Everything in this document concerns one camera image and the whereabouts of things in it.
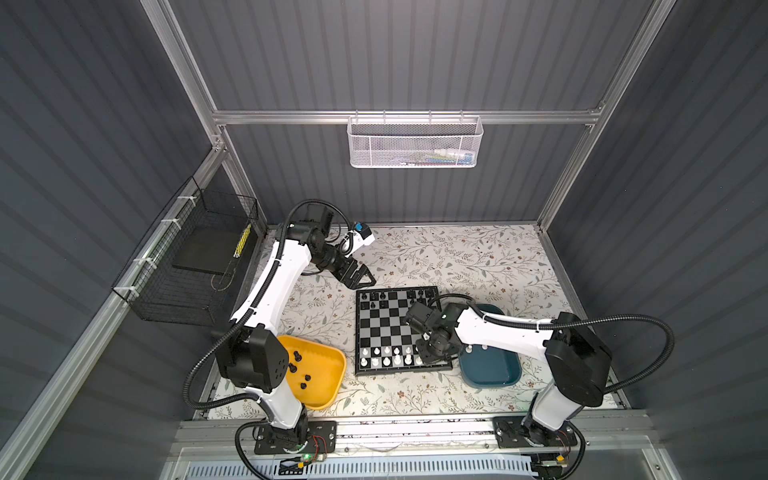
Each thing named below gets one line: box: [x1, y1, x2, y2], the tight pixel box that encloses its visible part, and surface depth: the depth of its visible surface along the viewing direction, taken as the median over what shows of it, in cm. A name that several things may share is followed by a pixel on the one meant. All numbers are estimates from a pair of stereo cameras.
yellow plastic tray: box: [277, 334, 347, 411], surface depth 85 cm
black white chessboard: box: [355, 286, 453, 375], surface depth 91 cm
